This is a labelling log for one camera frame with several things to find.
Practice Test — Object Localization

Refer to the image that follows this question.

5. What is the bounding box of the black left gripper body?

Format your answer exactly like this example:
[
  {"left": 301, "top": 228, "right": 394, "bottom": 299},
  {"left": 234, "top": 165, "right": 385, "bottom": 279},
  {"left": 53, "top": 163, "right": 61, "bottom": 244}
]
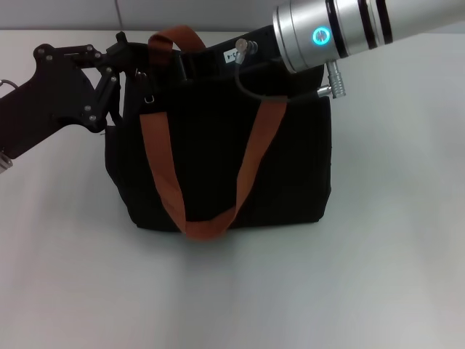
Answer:
[{"left": 0, "top": 44, "right": 107, "bottom": 160}]

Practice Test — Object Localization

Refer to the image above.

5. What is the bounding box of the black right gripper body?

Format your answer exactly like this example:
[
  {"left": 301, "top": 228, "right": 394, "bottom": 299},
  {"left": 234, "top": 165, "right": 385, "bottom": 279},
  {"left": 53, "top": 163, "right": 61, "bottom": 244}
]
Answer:
[{"left": 192, "top": 28, "right": 292, "bottom": 81}]

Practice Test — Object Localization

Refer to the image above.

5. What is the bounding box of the silver metal zipper pull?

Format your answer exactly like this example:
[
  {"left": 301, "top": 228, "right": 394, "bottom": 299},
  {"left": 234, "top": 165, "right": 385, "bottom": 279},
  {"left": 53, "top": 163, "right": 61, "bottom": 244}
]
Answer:
[{"left": 135, "top": 68, "right": 156, "bottom": 107}]

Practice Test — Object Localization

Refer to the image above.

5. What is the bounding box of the right gripper cable with plug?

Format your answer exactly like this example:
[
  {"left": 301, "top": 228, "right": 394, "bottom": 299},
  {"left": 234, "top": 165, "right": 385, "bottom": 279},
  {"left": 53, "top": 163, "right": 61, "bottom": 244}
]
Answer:
[{"left": 234, "top": 38, "right": 349, "bottom": 101}]

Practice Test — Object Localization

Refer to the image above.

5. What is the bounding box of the black fabric bag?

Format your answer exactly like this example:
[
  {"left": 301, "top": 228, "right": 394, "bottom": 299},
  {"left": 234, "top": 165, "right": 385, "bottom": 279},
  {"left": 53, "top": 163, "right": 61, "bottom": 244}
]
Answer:
[{"left": 103, "top": 24, "right": 333, "bottom": 243}]

